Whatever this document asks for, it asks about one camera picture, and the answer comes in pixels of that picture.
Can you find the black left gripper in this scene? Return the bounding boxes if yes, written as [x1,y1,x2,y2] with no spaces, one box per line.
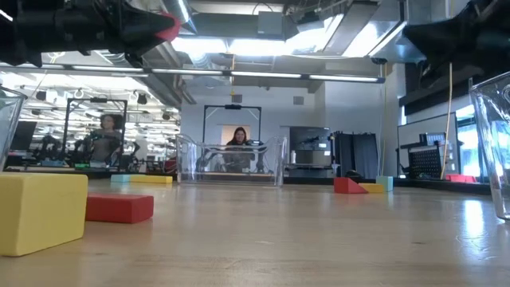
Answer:
[39,0,177,67]

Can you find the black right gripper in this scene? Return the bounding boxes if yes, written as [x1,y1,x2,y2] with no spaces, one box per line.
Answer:
[402,0,510,75]

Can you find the small red block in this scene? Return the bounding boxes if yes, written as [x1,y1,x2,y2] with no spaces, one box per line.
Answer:
[154,11,182,43]

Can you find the clear plastic bin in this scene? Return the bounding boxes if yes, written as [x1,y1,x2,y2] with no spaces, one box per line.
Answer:
[0,86,28,172]
[469,71,510,221]

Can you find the clear bin with red blocks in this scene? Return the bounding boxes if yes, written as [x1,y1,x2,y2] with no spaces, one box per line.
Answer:
[175,134,288,187]

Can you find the yellow plank block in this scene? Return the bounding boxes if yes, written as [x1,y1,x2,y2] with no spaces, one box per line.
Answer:
[130,175,174,185]

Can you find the teal triangular block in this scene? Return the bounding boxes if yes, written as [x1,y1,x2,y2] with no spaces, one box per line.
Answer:
[375,175,394,193]

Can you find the small yellow block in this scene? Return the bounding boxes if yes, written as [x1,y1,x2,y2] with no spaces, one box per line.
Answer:
[358,183,386,195]

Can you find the red wedge block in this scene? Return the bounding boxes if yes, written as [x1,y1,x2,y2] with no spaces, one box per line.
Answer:
[333,177,369,195]

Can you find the red rectangular block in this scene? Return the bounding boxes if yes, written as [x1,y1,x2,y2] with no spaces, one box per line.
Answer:
[84,193,155,225]

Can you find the yellow arch block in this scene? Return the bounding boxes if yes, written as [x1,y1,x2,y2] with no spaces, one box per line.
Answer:
[0,171,89,258]

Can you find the grey partition board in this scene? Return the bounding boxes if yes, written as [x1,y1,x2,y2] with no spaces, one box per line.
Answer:
[397,112,459,176]

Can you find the person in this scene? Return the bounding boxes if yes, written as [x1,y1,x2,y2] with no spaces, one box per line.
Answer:
[89,113,124,168]
[222,126,257,173]

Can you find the black perforated panel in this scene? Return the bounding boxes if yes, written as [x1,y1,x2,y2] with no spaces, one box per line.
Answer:
[408,145,444,179]

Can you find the grey ceiling box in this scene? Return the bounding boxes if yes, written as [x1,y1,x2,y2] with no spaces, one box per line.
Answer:
[257,10,286,37]

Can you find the long ceiling light bar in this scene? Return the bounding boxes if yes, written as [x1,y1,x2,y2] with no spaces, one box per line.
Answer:
[0,62,386,85]

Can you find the red tray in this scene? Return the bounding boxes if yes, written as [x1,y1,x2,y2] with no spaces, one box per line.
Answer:
[445,174,477,184]

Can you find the black curtain partition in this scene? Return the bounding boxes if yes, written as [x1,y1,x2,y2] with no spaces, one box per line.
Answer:
[333,131,379,179]

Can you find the black monitor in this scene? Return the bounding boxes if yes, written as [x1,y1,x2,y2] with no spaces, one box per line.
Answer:
[10,120,37,151]

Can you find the yellow hanging cable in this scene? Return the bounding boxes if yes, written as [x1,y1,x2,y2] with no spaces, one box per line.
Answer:
[439,62,454,180]

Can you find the black workstation frame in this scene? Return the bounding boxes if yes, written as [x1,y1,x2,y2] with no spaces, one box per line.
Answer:
[62,97,128,168]
[202,104,263,144]

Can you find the silver ceiling duct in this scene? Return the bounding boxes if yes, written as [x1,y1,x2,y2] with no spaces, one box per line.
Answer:
[318,0,408,59]

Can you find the black aluminium table frame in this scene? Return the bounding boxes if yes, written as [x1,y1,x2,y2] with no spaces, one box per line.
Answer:
[0,165,492,196]

